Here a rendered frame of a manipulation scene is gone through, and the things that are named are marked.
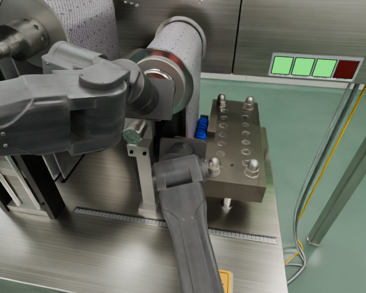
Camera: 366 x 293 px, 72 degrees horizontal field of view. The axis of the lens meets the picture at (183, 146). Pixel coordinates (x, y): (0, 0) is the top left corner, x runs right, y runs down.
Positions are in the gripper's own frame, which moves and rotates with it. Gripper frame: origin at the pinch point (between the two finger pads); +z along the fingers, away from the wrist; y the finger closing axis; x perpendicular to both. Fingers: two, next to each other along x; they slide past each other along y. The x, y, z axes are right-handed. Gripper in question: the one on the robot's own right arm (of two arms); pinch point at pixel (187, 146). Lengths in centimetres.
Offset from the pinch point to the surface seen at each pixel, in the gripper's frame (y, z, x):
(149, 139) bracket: -7.7, -8.5, 2.3
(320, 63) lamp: 34.5, 20.6, 24.6
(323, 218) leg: 71, 79, -51
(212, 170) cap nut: 7.0, -3.1, -4.5
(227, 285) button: 12.7, -15.6, -25.1
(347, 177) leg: 71, 64, -21
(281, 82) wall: 79, 280, 31
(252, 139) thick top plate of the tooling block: 17.3, 12.4, 1.2
